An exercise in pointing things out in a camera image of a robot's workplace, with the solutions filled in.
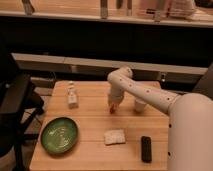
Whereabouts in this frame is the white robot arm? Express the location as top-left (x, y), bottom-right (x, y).
top-left (107, 67), bottom-right (213, 171)

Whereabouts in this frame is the green round bowl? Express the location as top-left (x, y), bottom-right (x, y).
top-left (40, 117), bottom-right (79, 155)

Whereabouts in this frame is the white sponge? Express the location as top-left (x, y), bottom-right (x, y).
top-left (104, 129), bottom-right (126, 145)

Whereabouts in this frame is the white paper cup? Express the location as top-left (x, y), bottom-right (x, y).
top-left (134, 99), bottom-right (146, 113)

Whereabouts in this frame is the red orange pepper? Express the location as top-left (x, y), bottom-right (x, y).
top-left (109, 104), bottom-right (117, 114)

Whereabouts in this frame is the black remote control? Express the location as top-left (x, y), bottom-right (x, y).
top-left (141, 136), bottom-right (152, 163)

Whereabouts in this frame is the black office chair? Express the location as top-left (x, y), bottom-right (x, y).
top-left (0, 53), bottom-right (44, 171)

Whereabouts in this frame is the small clear bottle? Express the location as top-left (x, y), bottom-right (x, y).
top-left (67, 81), bottom-right (78, 108)

